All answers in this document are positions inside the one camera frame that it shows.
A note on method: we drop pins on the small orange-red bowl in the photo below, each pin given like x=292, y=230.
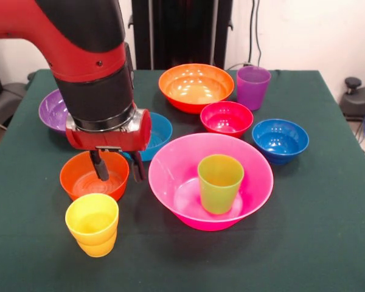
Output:
x=79, y=179

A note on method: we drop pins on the green cup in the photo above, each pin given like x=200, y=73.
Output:
x=220, y=188

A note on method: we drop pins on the small red bowl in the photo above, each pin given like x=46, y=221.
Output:
x=225, y=121

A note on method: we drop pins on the large purple bowl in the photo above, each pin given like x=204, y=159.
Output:
x=53, y=112

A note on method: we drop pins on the black stand with knob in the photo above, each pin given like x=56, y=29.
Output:
x=359, y=100

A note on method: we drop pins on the purple cup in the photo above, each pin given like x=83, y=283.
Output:
x=252, y=94

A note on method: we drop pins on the yellow cup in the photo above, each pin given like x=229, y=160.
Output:
x=91, y=225

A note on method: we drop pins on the light blue bowl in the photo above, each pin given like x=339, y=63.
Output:
x=161, y=134

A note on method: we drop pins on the dark blue bowl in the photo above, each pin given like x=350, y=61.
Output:
x=280, y=143

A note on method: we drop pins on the large pink bowl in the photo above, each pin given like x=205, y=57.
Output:
x=176, y=173

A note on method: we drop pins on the large orange bowl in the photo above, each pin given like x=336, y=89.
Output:
x=194, y=91

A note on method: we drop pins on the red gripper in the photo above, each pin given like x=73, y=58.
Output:
x=115, y=140

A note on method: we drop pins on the dark green table cloth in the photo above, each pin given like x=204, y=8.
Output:
x=307, y=213

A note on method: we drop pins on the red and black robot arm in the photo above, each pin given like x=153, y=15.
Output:
x=79, y=45

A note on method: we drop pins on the black stand base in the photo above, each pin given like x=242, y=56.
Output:
x=6, y=100

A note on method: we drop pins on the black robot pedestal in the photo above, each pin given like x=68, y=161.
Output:
x=182, y=30

